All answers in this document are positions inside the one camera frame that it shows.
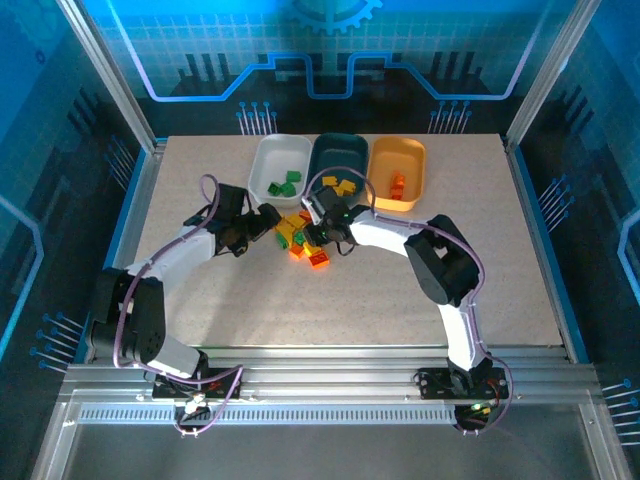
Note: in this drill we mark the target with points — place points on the orange curved lego brick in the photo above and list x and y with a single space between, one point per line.
305 215

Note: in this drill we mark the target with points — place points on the green curved lego brick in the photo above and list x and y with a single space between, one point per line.
294 176

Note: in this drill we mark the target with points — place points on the white plastic container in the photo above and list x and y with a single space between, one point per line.
275 160

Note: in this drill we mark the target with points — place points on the teal plastic container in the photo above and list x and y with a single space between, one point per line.
340 155

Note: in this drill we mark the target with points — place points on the small orange lego brick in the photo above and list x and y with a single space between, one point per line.
398 179

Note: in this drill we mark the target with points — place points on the orange plastic container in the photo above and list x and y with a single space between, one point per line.
410 165

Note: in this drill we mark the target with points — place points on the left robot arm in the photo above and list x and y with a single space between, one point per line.
185 250

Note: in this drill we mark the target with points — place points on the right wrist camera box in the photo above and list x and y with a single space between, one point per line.
311 207

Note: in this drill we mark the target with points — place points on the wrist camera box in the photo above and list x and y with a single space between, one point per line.
232 200
311 207

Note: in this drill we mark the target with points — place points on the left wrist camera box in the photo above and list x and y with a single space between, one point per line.
232 200

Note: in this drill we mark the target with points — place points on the aluminium table side rail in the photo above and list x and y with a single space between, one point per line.
537 240
140 210

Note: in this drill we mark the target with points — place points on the aluminium frame rail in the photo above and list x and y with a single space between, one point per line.
325 370

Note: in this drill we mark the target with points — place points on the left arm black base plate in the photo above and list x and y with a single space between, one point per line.
225 389

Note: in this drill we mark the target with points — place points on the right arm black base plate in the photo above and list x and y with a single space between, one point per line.
435 385

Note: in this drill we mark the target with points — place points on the aluminium frame post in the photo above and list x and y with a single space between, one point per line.
107 75
550 75

